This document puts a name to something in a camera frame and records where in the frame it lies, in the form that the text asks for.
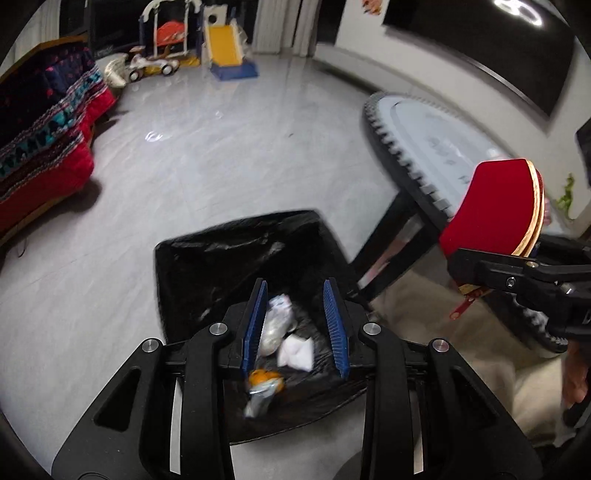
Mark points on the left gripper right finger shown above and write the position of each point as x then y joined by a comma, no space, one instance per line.
428,413

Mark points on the orange fruit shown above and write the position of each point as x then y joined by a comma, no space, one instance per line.
262,376

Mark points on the toy swing red seat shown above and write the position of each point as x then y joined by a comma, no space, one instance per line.
169,40

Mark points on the green toy dinosaur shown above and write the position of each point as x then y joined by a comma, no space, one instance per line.
565,201

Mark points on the red patterned quilt pile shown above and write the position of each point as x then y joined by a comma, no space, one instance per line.
50,101

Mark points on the white woven basket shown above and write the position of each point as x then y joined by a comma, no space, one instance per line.
113,68

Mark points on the white curtain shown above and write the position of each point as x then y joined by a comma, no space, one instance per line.
286,26

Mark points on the clear wrap bundle white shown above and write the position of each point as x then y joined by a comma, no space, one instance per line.
280,319

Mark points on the person's right hand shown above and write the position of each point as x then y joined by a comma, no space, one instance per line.
575,369

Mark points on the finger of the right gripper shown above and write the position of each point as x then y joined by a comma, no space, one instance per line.
529,279

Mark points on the white cloth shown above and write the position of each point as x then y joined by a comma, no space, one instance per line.
296,353

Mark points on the white snack wrapper packet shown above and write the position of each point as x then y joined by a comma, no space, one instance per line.
261,396

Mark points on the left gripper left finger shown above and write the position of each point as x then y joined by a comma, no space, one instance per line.
162,414

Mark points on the black lined trash bin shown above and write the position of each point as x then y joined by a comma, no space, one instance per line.
239,267

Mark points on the white toy car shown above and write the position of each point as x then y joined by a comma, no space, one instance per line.
140,66

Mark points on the yellow toy slide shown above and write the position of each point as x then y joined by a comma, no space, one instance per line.
225,45

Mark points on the black wall television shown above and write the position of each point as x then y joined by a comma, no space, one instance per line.
521,43

